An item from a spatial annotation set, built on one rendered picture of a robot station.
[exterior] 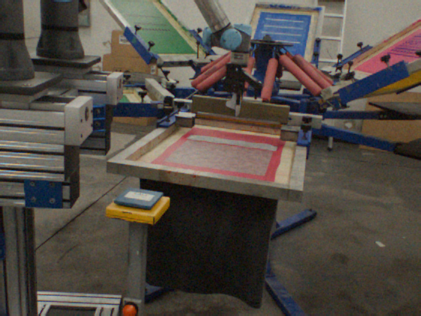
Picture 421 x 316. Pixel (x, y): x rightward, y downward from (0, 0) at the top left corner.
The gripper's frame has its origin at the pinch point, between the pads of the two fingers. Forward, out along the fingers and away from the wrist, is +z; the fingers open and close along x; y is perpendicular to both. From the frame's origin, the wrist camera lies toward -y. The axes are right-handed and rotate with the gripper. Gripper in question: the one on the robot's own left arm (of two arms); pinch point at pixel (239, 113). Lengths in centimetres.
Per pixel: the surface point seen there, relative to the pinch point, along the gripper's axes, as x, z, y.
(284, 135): 7.2, 5.5, -20.1
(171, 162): 47, 10, 14
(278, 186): 65, 6, -23
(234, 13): -408, -40, 78
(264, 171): 43.3, 9.8, -16.5
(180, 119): 7.1, 4.3, 23.3
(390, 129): -395, 78, -130
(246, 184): 65, 7, -14
